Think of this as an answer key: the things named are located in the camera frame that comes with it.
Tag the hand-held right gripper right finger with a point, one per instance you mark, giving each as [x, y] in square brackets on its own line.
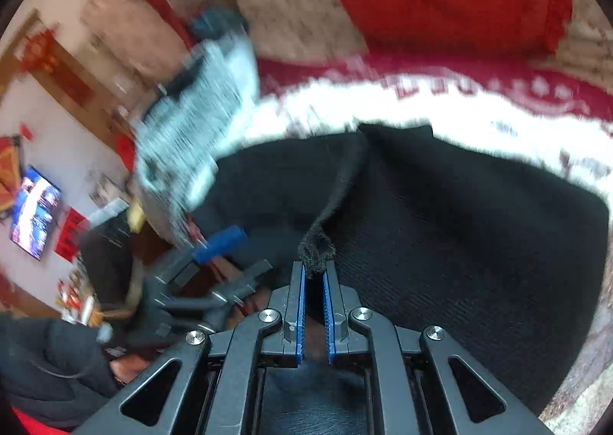
[327, 315]

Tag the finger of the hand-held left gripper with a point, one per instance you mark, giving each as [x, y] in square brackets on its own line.
[249, 274]
[220, 243]

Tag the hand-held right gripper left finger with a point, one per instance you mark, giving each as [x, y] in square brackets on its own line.
[300, 310]

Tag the black pants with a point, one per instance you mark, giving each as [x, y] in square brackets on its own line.
[455, 248]

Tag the person's left forearm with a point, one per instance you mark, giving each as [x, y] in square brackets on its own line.
[48, 368]

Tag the grey fluffy garment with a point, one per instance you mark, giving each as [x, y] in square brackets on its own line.
[201, 119]

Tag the red paper strip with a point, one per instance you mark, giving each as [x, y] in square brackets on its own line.
[72, 231]

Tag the television screen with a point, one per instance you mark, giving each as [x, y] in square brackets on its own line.
[36, 215]

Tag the red and white fleece blanket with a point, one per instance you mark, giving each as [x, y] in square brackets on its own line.
[383, 100]

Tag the blue-grey bag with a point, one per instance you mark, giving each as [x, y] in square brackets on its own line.
[215, 21]

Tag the red wall decoration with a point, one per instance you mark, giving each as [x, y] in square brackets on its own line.
[40, 52]

